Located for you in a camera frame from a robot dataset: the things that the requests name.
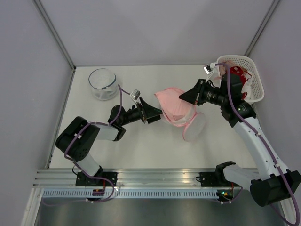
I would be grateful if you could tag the pink mesh laundry bag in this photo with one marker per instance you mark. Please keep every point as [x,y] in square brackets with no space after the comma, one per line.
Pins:
[192,124]

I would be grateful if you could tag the blue-rimmed mesh laundry bag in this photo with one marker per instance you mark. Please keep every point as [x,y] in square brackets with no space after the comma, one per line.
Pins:
[103,83]

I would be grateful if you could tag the white plastic basket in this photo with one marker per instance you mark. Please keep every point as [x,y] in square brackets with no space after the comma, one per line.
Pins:
[252,90]

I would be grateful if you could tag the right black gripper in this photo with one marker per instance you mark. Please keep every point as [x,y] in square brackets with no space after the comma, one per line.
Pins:
[195,95]

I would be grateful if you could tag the right aluminium frame post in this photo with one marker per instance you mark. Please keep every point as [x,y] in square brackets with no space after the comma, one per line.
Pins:
[263,25]

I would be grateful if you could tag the left aluminium frame post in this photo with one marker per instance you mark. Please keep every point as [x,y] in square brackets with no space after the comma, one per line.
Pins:
[47,20]

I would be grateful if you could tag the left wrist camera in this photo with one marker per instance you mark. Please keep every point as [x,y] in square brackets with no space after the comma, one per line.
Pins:
[135,94]

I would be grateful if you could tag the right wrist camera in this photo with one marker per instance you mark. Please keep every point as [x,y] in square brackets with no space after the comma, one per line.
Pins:
[211,71]

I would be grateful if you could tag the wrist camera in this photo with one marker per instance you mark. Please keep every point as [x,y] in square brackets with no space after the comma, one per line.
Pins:
[135,94]
[211,71]

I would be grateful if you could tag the pink bra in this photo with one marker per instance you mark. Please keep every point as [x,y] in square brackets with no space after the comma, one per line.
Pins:
[171,105]

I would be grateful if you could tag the aluminium frame post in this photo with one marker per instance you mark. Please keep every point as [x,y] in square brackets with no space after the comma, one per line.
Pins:
[263,25]
[47,20]

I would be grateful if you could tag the red bra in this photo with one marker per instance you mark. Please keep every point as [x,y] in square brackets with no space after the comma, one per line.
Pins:
[246,78]

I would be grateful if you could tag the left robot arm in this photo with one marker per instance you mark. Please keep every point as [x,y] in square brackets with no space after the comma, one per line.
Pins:
[77,139]

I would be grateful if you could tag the white slotted cable duct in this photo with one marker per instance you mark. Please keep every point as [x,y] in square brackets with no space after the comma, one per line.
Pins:
[132,193]

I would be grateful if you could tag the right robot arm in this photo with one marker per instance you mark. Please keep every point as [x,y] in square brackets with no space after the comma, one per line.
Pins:
[274,181]

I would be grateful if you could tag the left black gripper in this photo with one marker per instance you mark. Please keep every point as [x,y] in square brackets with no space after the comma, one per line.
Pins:
[146,111]

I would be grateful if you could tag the aluminium mounting rail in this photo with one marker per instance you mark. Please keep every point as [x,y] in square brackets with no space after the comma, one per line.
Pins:
[126,178]

